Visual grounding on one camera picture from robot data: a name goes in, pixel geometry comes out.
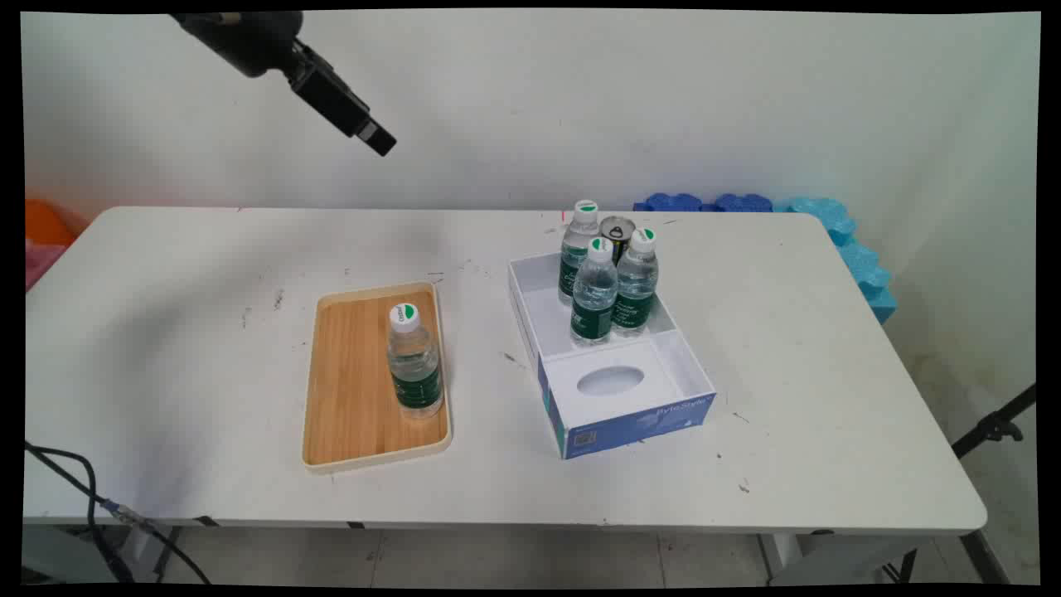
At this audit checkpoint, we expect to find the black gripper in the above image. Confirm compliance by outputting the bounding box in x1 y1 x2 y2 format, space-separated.
170 12 397 158

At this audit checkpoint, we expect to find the water bottle green label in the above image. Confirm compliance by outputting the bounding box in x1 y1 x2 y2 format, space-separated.
558 200 601 306
570 236 620 347
613 228 660 337
386 303 445 420

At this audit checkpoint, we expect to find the wooden tray cream rim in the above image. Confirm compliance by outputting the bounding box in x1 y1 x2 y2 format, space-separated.
301 282 453 474

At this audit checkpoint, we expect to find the opened metal drink can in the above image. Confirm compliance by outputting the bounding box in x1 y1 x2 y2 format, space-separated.
598 216 637 266

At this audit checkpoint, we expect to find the orange object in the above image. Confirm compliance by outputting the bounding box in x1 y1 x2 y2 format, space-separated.
25 199 88 247

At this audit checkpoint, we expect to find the pink object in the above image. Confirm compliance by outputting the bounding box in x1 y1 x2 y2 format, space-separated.
25 240 67 291

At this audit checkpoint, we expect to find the white and blue cardboard box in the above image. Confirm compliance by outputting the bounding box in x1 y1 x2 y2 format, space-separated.
507 251 717 460

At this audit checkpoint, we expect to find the cyan foam mat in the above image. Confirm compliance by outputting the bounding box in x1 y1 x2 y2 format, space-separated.
775 197 898 324

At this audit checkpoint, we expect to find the black tripod leg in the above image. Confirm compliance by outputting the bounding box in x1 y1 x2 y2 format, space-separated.
952 383 1037 459

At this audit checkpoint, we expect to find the white table leg frame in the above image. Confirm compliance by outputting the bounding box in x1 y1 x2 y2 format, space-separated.
758 533 921 585

